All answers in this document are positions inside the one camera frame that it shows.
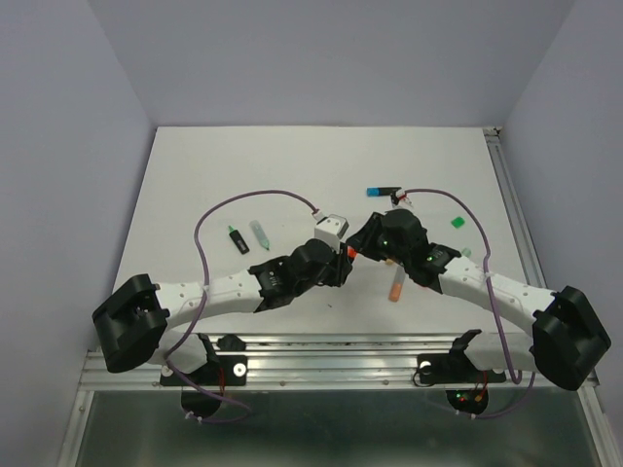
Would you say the green highlighter cap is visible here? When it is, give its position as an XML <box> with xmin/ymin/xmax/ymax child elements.
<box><xmin>451</xmin><ymin>217</ymin><xmax>465</xmax><ymax>229</ymax></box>

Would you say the mint pastel highlighter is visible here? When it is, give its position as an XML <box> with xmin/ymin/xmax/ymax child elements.
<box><xmin>249</xmin><ymin>220</ymin><xmax>271</xmax><ymax>251</ymax></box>

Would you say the green highlighter black body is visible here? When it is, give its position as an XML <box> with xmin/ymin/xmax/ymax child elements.
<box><xmin>228</xmin><ymin>226</ymin><xmax>250</xmax><ymax>255</ymax></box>

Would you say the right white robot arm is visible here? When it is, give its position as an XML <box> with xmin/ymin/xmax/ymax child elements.
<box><xmin>347</xmin><ymin>209</ymin><xmax>611</xmax><ymax>390</ymax></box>

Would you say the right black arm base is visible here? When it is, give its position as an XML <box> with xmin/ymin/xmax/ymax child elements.
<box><xmin>412</xmin><ymin>330</ymin><xmax>506</xmax><ymax>417</ymax></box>

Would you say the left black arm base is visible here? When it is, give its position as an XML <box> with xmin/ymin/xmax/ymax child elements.
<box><xmin>160</xmin><ymin>334</ymin><xmax>252</xmax><ymax>424</ymax></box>

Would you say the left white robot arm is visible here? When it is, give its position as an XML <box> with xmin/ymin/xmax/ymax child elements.
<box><xmin>92</xmin><ymin>238</ymin><xmax>353</xmax><ymax>383</ymax></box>

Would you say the blue highlighter black body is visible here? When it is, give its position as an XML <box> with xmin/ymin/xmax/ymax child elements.
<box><xmin>366</xmin><ymin>187</ymin><xmax>400</xmax><ymax>198</ymax></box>

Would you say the orange pastel highlighter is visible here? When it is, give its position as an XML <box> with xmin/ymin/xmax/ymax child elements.
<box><xmin>388</xmin><ymin>268</ymin><xmax>406</xmax><ymax>303</ymax></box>

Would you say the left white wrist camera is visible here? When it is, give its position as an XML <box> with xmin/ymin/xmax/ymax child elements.
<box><xmin>313</xmin><ymin>211</ymin><xmax>349</xmax><ymax>252</ymax></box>

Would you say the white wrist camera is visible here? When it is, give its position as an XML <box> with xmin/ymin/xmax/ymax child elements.
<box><xmin>313</xmin><ymin>211</ymin><xmax>349</xmax><ymax>252</ymax></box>
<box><xmin>390</xmin><ymin>190</ymin><xmax>413</xmax><ymax>208</ymax></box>

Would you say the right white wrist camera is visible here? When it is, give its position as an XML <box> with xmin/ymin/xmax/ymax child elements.
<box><xmin>390</xmin><ymin>190</ymin><xmax>413</xmax><ymax>208</ymax></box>

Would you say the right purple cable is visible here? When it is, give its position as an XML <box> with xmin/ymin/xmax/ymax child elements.
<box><xmin>403</xmin><ymin>187</ymin><xmax>539</xmax><ymax>422</ymax></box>

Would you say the purple cable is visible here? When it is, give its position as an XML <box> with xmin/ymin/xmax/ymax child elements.
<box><xmin>403</xmin><ymin>187</ymin><xmax>539</xmax><ymax>422</ymax></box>
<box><xmin>163</xmin><ymin>189</ymin><xmax>325</xmax><ymax>424</ymax></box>

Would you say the aluminium front rail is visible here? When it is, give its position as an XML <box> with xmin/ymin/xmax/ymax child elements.
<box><xmin>80</xmin><ymin>332</ymin><xmax>551</xmax><ymax>391</ymax></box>

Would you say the aluminium rail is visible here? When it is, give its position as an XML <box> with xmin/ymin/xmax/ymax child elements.
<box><xmin>80</xmin><ymin>332</ymin><xmax>551</xmax><ymax>391</ymax></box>
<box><xmin>483</xmin><ymin>127</ymin><xmax>547</xmax><ymax>288</ymax></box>

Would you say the aluminium right side rail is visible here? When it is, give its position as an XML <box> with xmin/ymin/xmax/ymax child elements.
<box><xmin>483</xmin><ymin>127</ymin><xmax>547</xmax><ymax>288</ymax></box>

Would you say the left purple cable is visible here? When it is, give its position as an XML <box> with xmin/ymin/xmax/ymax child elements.
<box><xmin>163</xmin><ymin>189</ymin><xmax>325</xmax><ymax>424</ymax></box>

